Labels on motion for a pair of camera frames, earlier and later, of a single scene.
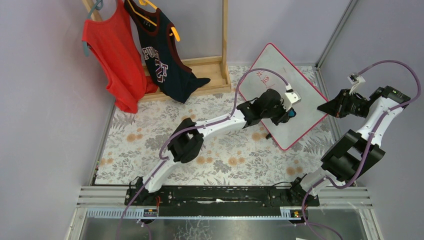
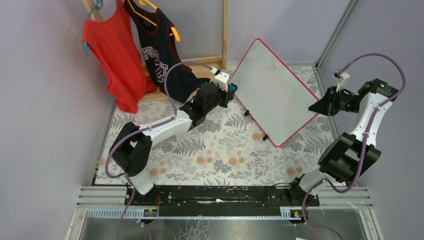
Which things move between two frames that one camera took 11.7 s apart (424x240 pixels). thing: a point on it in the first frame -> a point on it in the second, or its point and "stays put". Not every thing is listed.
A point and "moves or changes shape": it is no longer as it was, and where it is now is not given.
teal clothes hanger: (98, 6) stays put
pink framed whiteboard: (309, 112) moves or changes shape
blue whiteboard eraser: (291, 113) -> (232, 87)
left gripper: (283, 111) -> (226, 97)
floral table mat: (214, 138) stays put
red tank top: (114, 43) stays put
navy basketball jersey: (166, 60) stays put
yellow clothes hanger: (144, 2) stays put
